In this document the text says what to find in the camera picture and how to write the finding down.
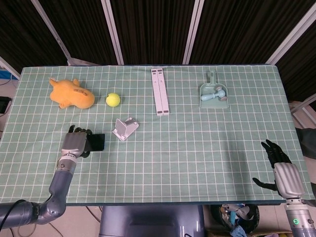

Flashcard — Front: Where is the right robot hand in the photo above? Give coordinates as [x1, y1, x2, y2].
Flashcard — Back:
[252, 139, 306, 198]

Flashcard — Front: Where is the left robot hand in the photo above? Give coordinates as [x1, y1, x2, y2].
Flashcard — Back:
[60, 124, 92, 160]

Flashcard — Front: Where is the black smartphone with teal edge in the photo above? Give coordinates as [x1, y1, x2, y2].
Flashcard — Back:
[87, 133, 106, 152]

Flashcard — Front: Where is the white folding phone stand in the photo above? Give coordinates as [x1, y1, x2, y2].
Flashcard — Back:
[112, 117, 140, 142]

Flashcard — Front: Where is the folded light grey laptop stand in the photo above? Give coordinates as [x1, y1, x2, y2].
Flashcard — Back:
[151, 68, 170, 116]

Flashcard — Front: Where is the orange plush toy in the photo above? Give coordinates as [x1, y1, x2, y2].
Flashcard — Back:
[48, 77, 96, 109]

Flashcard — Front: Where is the yellow tennis ball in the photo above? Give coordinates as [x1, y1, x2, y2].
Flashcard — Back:
[106, 92, 121, 108]

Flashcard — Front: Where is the black trash bin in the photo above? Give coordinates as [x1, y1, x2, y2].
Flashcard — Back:
[217, 203, 260, 236]

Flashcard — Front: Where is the small black box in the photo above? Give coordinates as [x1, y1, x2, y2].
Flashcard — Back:
[0, 97, 12, 114]

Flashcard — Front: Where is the green checkered tablecloth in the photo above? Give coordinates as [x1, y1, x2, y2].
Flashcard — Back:
[0, 64, 313, 206]

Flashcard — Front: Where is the green plastic dustpan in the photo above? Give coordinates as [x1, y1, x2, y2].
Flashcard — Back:
[198, 70, 230, 109]

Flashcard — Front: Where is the black pleated curtain panel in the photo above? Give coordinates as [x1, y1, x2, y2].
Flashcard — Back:
[38, 0, 120, 66]
[0, 0, 70, 75]
[276, 14, 316, 102]
[190, 0, 309, 65]
[108, 0, 198, 66]

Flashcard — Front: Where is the blue-grey robot torso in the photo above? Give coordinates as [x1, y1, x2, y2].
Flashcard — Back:
[98, 204, 205, 237]

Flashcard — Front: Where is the white aluminium frame post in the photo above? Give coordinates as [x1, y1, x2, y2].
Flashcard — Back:
[0, 56, 21, 80]
[266, 0, 316, 67]
[31, 0, 76, 66]
[100, 0, 124, 66]
[288, 92, 316, 129]
[182, 0, 206, 66]

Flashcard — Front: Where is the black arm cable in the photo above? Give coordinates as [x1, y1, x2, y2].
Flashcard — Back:
[3, 198, 32, 222]

